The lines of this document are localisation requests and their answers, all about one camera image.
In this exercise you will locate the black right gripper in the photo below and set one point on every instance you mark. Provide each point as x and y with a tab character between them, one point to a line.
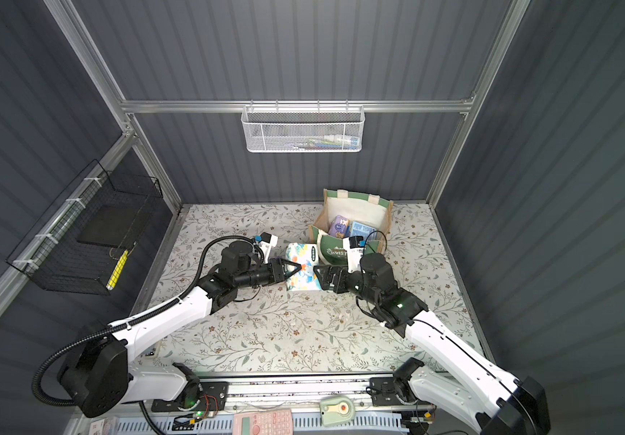
336	277

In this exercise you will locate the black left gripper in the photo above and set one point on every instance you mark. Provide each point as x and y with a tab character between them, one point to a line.
279	272

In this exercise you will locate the cartoon printed tissue pack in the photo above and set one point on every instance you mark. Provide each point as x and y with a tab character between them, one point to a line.
307	257

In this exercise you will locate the purple toy camera front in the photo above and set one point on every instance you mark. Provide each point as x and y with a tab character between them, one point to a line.
339	227

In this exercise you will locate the light blue tissue pack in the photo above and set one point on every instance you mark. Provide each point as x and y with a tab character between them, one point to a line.
358	229

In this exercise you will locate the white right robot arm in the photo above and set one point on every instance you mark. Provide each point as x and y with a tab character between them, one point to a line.
482	395

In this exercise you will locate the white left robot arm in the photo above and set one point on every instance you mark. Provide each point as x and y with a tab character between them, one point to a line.
99	372

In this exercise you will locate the floral table mat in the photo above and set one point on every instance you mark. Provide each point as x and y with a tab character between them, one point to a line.
276	330

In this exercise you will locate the green tape dispenser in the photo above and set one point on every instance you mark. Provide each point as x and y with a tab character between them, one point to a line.
336	410

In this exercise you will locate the pink calculator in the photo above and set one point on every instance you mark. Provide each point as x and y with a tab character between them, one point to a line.
263	423

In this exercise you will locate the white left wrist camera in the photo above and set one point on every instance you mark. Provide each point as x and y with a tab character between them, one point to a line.
266	242

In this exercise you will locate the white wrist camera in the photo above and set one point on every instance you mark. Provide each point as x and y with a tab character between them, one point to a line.
354	247
266	242

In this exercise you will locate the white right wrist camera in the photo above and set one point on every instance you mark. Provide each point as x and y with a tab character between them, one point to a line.
354	247

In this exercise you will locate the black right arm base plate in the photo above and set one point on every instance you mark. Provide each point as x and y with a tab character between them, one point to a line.
382	392

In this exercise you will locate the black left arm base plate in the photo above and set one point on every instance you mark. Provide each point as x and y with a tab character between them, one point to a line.
208	397

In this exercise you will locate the white wire wall basket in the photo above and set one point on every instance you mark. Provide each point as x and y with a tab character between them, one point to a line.
303	131

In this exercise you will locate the black wire wall basket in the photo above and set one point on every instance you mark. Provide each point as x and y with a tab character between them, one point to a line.
86	244

